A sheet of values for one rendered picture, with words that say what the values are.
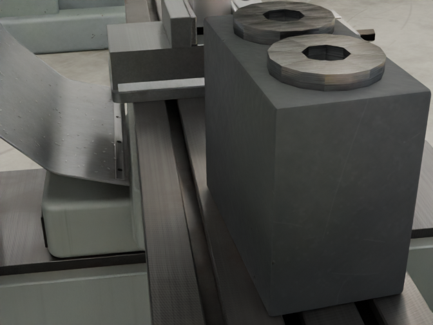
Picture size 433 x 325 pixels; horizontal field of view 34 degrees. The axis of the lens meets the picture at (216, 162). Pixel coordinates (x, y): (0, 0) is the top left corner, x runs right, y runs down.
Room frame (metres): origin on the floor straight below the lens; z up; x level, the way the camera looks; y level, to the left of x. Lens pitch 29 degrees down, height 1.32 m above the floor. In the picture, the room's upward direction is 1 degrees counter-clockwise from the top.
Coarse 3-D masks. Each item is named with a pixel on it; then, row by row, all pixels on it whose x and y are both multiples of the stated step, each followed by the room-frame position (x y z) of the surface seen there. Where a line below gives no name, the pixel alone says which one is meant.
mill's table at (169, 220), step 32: (128, 0) 1.38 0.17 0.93; (160, 0) 1.37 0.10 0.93; (160, 128) 0.80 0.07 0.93; (192, 128) 0.80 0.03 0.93; (160, 160) 0.72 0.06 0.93; (192, 160) 0.72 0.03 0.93; (160, 192) 0.65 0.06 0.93; (192, 192) 0.69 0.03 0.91; (160, 224) 0.59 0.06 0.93; (192, 224) 0.62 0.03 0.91; (224, 224) 0.59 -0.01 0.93; (160, 256) 0.54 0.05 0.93; (192, 256) 0.54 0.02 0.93; (224, 256) 0.53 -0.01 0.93; (160, 288) 0.49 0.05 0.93; (192, 288) 0.49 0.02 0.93; (224, 288) 0.49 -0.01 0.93; (416, 288) 0.48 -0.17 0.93; (160, 320) 0.45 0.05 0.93; (192, 320) 0.45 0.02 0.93; (224, 320) 0.46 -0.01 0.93; (256, 320) 0.45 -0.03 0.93; (288, 320) 0.47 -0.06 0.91; (320, 320) 0.45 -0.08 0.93; (352, 320) 0.44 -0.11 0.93; (384, 320) 0.45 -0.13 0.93; (416, 320) 0.44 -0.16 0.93
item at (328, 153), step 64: (256, 64) 0.53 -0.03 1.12; (320, 64) 0.49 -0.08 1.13; (384, 64) 0.51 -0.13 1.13; (256, 128) 0.49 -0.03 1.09; (320, 128) 0.46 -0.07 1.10; (384, 128) 0.47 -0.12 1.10; (256, 192) 0.49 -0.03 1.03; (320, 192) 0.46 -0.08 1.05; (384, 192) 0.47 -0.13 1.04; (256, 256) 0.48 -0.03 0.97; (320, 256) 0.46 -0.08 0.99; (384, 256) 0.47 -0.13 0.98
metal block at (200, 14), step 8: (192, 0) 0.95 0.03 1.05; (200, 0) 0.94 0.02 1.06; (208, 0) 0.95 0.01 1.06; (216, 0) 0.95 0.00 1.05; (224, 0) 0.95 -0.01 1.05; (192, 8) 0.95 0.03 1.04; (200, 8) 0.94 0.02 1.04; (208, 8) 0.95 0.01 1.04; (216, 8) 0.95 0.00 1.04; (224, 8) 0.95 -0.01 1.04; (200, 16) 0.94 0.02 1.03; (208, 16) 0.95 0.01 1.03; (200, 24) 0.94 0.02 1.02
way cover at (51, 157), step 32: (0, 32) 1.06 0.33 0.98; (0, 64) 0.96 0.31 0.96; (32, 64) 1.05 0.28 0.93; (0, 96) 0.87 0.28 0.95; (32, 96) 0.94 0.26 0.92; (64, 96) 1.02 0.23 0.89; (96, 96) 1.06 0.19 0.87; (0, 128) 0.79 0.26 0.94; (32, 128) 0.85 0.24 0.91; (64, 128) 0.91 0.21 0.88; (96, 128) 0.94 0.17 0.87; (32, 160) 0.78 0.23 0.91; (64, 160) 0.82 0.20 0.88; (96, 160) 0.84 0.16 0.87
